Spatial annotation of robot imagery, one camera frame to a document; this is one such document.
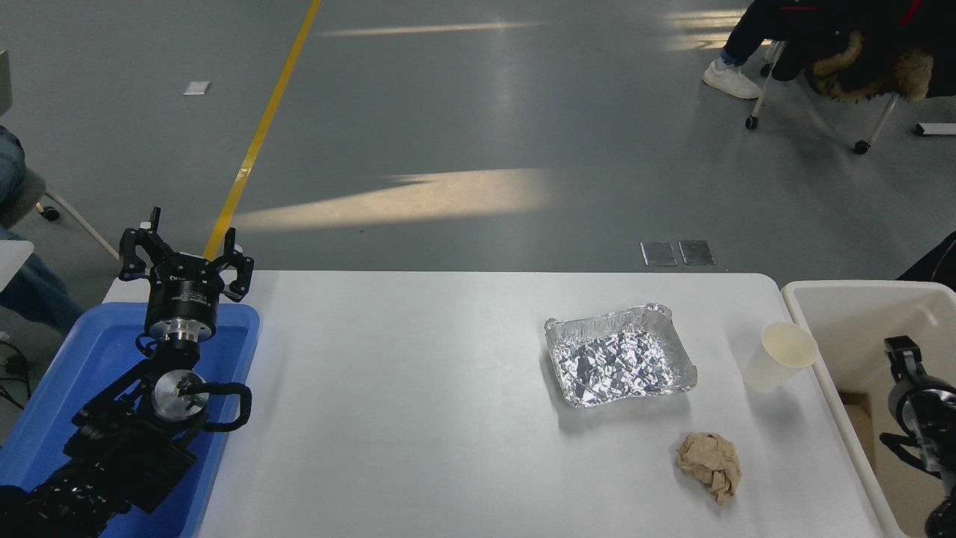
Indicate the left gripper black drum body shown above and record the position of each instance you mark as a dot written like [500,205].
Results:
[184,295]

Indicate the white paper cup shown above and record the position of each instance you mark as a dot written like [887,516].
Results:
[777,362]

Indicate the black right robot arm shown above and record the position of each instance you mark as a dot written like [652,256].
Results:
[922,418]

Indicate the seated person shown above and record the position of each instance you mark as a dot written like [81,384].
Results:
[33,288]

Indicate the blue plastic tray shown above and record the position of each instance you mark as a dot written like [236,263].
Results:
[89,359]

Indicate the grey swivel chair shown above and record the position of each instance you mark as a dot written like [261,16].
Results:
[26,198]

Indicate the small white side table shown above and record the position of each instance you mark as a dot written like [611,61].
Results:
[11,261]

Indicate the small white floor marker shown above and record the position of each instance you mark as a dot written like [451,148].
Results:
[196,87]

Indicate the crinkled foil tray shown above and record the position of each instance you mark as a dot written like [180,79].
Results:
[616,362]

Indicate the metal floor socket plate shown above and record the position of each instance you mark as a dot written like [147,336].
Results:
[659,253]
[696,252]

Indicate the crumpled tan paper ball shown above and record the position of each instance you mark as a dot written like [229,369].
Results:
[709,463]

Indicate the walking person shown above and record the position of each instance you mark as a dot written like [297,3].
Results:
[732,78]

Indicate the large pale plastic bin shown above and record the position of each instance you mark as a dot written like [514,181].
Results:
[851,321]

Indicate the metal-legged chair on castors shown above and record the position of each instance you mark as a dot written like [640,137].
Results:
[870,134]

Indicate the black jacket with fur trim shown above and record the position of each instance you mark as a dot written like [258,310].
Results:
[859,45]

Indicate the white and black floor strip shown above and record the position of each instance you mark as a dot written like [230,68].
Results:
[935,129]

